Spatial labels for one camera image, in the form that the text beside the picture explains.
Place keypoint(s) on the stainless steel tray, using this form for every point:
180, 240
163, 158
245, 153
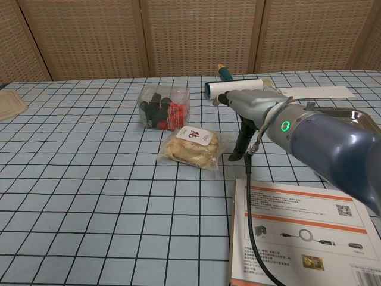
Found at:
357, 116

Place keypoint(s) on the blue checked tablecloth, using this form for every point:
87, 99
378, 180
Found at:
104, 193

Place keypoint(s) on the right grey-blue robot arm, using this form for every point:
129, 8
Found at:
333, 143

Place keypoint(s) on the white paper card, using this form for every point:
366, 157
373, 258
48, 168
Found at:
318, 91

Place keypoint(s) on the snack packet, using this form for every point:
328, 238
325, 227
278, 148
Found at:
193, 147

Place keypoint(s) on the woven bamboo folding screen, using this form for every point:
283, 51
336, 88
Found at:
190, 35

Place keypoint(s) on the clear box of black-red pieces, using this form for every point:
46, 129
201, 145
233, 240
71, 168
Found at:
165, 108

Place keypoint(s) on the orange white product box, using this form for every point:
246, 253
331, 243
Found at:
303, 238

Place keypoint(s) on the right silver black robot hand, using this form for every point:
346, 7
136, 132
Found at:
256, 102

